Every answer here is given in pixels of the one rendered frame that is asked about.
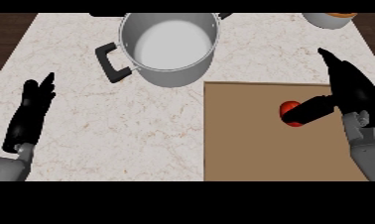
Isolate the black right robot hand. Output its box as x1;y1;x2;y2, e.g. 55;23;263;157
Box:
281;48;375;125

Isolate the red tomato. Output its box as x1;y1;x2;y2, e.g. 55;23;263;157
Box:
280;100;305;128

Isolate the grey bowl with orange content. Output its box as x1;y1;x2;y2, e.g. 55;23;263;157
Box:
300;13;359;31

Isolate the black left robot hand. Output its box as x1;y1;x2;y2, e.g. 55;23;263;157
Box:
2;71;58;154

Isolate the silver pot with black handles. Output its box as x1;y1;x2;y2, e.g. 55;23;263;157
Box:
94;13;235;89

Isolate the brown flat tray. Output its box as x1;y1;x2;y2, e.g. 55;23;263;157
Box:
203;81;371;182

